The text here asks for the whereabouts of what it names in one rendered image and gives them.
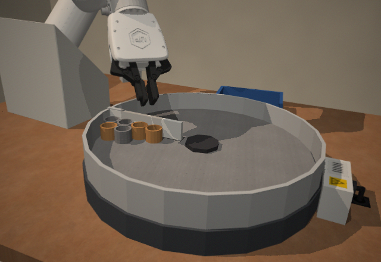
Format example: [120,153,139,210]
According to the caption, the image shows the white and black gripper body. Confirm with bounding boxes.
[107,6,168,71]

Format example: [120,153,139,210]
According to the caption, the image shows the grey metal bushing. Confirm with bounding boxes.
[104,116,120,123]
[114,125,132,144]
[117,119,134,126]

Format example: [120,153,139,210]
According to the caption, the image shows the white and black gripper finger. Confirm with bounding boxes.
[145,59,171,105]
[110,58,148,107]

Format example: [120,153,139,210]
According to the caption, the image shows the bronze bushing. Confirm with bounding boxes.
[145,124,163,144]
[100,122,117,141]
[131,121,148,140]

